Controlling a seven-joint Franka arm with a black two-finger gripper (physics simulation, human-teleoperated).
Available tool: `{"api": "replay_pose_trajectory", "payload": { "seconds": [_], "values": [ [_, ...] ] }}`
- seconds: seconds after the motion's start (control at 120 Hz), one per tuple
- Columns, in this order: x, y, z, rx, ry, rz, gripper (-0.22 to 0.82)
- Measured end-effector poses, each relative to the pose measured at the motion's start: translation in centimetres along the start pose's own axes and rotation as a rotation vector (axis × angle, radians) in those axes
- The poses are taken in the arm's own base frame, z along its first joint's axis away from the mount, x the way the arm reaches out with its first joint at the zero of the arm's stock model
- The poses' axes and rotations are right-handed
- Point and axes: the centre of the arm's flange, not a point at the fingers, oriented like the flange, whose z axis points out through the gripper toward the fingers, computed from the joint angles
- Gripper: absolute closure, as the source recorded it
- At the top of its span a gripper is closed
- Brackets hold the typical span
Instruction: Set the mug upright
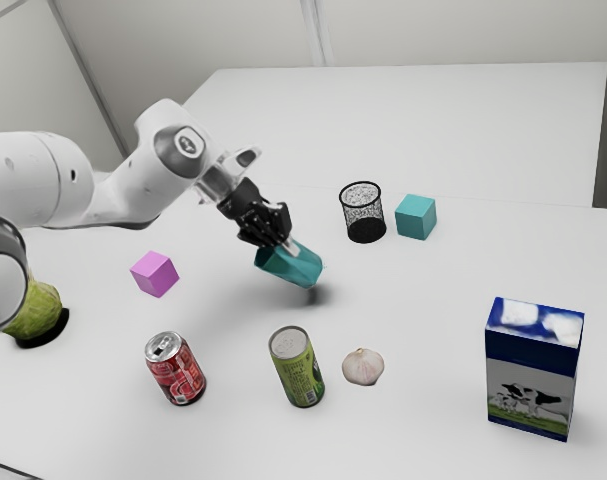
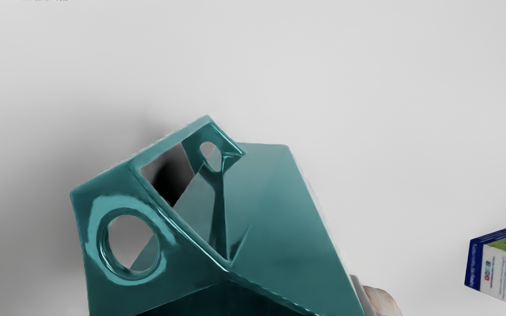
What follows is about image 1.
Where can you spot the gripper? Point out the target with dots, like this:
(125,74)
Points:
(253,212)

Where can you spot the teal faceted mug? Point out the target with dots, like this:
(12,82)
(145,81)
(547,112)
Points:
(293,267)

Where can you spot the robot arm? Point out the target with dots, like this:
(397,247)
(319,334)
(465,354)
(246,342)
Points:
(58,175)

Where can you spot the black mesh pen holder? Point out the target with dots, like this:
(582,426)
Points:
(363,212)

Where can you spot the green drink can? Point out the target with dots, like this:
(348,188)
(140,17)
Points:
(298,367)

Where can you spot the teal block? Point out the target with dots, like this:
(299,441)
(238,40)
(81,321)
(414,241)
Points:
(415,216)

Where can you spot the pink block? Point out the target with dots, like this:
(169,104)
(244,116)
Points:
(154,274)

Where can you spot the white garlic bulb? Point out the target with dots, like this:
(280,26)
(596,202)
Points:
(363,366)

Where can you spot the red soda can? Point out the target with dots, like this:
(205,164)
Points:
(175,370)

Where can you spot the green cabbage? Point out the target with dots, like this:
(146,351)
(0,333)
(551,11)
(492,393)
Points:
(35,310)

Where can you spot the blue milk carton with cow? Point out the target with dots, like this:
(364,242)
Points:
(530,370)

